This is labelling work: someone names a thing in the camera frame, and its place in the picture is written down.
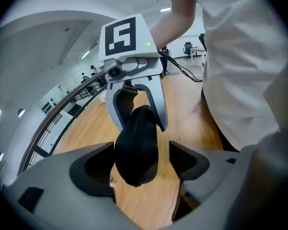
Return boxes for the black office chair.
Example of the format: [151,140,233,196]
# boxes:
[183,41,193,61]

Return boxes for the black railing wooden handrail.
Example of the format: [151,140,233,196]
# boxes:
[16,71,108,177]

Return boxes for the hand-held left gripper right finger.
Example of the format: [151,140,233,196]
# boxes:
[169,140,254,225]

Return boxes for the person's right forearm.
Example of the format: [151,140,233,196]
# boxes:
[150,0,197,50]

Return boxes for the person's white t-shirt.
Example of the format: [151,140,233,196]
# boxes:
[169,0,288,153]

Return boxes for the white desk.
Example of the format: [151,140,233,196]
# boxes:
[189,46,207,66]

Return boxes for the cluster of black wall discs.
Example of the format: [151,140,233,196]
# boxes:
[41,101,54,113]

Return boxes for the thin black cable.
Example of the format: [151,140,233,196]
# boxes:
[158,50,204,83]

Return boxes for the black zippered pouch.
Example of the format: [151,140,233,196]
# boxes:
[114,105,159,188]

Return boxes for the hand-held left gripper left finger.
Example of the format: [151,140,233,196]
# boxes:
[3,141,144,230]

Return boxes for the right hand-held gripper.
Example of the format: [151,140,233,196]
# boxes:
[98,13,169,133]

